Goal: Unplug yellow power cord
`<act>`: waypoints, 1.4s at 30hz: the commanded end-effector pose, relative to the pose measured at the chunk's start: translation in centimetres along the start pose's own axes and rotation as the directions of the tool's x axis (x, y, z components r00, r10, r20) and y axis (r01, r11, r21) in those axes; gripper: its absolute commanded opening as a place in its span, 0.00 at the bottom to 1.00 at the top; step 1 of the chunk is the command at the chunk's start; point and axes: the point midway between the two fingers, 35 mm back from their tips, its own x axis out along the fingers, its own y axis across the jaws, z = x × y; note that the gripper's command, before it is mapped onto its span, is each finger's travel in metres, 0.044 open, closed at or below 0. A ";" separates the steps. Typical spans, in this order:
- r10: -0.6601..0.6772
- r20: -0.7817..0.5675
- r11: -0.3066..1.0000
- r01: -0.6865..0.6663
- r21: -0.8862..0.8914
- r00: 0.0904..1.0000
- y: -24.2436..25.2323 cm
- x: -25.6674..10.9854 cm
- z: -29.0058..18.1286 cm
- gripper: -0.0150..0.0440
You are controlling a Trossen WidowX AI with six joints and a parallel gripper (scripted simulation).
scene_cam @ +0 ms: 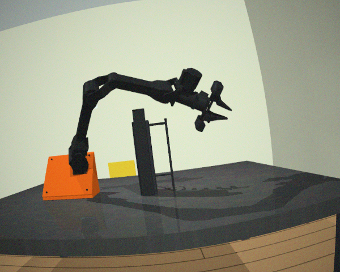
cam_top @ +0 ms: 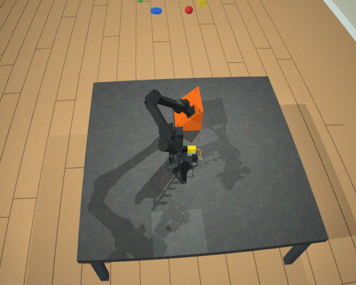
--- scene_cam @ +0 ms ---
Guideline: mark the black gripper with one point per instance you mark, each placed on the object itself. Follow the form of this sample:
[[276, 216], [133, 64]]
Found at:
[[203, 104]]

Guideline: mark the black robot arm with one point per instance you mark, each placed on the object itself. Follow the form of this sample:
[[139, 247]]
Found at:
[[159, 90]]

